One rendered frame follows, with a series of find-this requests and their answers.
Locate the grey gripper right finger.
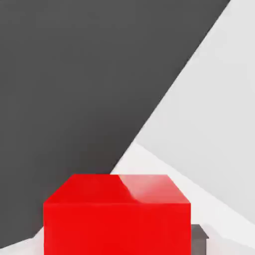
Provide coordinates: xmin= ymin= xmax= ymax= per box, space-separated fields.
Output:
xmin=190 ymin=224 xmax=255 ymax=255

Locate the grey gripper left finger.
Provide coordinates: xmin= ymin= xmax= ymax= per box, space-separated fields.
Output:
xmin=0 ymin=227 xmax=44 ymax=255

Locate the small red cube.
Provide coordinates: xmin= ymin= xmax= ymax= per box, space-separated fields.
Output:
xmin=43 ymin=173 xmax=192 ymax=255

